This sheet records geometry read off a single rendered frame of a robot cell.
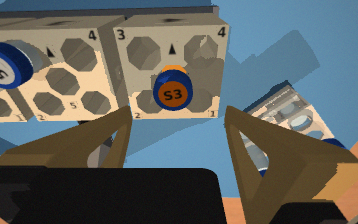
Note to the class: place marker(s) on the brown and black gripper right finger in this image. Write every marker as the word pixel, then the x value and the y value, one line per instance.
pixel 301 168

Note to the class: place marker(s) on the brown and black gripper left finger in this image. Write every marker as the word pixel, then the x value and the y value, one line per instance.
pixel 71 148

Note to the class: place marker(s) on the blue flat mat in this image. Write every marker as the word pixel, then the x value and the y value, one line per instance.
pixel 310 45

